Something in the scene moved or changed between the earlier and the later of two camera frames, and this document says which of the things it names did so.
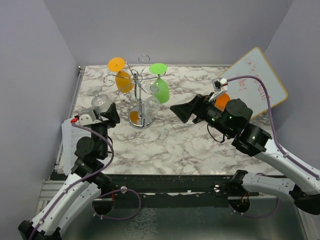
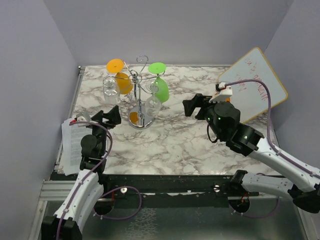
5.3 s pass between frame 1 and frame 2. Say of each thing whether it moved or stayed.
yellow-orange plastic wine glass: stayed
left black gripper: stayed
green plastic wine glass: stayed
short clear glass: moved
